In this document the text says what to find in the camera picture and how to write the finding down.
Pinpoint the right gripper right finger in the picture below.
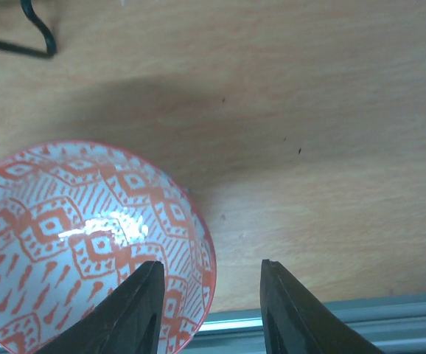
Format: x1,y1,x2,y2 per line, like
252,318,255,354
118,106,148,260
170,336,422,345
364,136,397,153
260,260,382,353

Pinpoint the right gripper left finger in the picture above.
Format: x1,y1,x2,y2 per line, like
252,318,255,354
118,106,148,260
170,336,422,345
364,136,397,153
38,261,164,354

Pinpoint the red bottom bowl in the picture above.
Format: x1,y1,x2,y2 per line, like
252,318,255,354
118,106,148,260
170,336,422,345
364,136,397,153
0,141,217,353

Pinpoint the black wire dish rack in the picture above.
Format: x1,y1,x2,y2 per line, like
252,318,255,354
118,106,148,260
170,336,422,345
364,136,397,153
0,1,57,60

